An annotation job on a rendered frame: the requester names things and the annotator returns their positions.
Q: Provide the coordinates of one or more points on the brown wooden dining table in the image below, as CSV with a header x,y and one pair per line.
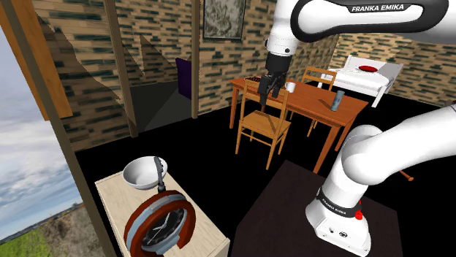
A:
x,y
313,101

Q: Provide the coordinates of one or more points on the dark shallow bowl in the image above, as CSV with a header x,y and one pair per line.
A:
x,y
252,78

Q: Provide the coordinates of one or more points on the white mug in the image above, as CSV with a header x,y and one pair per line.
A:
x,y
290,87

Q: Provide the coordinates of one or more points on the grey kitchen tool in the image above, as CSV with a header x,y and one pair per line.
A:
x,y
159,170

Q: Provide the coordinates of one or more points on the grey-blue tall cup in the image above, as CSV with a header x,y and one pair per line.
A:
x,y
337,100

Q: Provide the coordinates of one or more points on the dark purple block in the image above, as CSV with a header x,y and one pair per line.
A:
x,y
183,76

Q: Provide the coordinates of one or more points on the white bed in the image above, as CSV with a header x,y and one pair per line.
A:
x,y
363,80

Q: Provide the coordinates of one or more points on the light wooden chair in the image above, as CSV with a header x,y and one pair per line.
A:
x,y
317,73
262,122

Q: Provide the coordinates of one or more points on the red and blue round clock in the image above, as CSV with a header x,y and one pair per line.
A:
x,y
160,224

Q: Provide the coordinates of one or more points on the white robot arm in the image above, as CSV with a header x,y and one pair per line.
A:
x,y
388,149

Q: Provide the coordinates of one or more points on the white bowl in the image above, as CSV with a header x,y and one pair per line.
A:
x,y
139,174

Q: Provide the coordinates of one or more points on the dark robot stand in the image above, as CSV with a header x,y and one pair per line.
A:
x,y
281,217

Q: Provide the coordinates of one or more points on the pale wooden cabinet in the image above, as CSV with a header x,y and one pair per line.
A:
x,y
117,203

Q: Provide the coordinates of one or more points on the framed grey wall picture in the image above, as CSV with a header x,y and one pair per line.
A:
x,y
224,17

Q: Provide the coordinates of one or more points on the brown wooden stick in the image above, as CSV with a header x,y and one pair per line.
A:
x,y
406,175

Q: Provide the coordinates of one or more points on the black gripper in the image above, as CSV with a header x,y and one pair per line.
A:
x,y
278,64

